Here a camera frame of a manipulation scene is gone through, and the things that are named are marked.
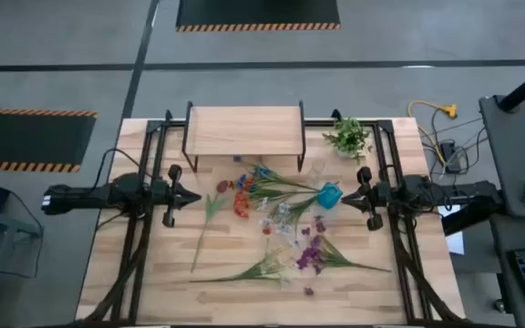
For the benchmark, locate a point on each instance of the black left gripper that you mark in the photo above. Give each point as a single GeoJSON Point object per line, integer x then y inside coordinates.
{"type": "Point", "coordinates": [169, 196]}

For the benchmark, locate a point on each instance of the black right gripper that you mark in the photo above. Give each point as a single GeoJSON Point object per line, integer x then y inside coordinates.
{"type": "Point", "coordinates": [372, 198]}

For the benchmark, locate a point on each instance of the blue glass vase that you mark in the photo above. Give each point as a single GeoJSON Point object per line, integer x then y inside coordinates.
{"type": "Point", "coordinates": [329, 195]}

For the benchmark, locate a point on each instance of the red artificial tulip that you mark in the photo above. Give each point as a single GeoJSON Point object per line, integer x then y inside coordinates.
{"type": "Point", "coordinates": [222, 186]}

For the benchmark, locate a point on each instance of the clear glass vase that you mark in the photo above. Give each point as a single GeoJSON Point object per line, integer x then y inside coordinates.
{"type": "Point", "coordinates": [316, 172]}

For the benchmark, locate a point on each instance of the orange artificial flower bunch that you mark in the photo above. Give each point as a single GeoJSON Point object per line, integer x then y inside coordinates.
{"type": "Point", "coordinates": [242, 205]}

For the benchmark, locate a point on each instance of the purple artificial flower bunch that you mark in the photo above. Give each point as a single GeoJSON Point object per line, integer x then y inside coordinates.
{"type": "Point", "coordinates": [310, 257]}

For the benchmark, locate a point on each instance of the blue artificial flower bunch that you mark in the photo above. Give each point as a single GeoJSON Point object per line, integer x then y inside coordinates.
{"type": "Point", "coordinates": [261, 172]}

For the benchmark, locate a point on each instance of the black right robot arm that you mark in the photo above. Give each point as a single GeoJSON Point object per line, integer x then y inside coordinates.
{"type": "Point", "coordinates": [426, 191]}

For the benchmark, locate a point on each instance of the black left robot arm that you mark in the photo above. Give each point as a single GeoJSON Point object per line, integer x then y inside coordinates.
{"type": "Point", "coordinates": [85, 196]}

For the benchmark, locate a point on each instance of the wooden shelf with black legs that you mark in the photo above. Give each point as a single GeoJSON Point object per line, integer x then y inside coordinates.
{"type": "Point", "coordinates": [244, 132]}

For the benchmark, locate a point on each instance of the green plant in white pot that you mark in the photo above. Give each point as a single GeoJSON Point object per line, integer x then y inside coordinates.
{"type": "Point", "coordinates": [349, 136]}

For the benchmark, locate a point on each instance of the loose purple petal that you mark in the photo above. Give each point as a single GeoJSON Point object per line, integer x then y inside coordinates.
{"type": "Point", "coordinates": [308, 291]}

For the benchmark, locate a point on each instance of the black power adapter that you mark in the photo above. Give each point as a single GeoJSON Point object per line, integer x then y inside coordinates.
{"type": "Point", "coordinates": [449, 155]}

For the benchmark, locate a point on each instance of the white paper sheet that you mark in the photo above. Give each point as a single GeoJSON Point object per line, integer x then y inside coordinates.
{"type": "Point", "coordinates": [456, 241]}

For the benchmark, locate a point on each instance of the grey desk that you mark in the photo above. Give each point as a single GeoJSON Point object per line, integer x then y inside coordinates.
{"type": "Point", "coordinates": [517, 150]}

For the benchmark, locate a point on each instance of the black hazard-striped floor mat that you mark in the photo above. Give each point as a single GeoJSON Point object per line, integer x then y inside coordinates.
{"type": "Point", "coordinates": [258, 11]}
{"type": "Point", "coordinates": [25, 136]}

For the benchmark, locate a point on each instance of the grey metal cart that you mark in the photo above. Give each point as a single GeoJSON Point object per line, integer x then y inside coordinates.
{"type": "Point", "coordinates": [3, 228]}

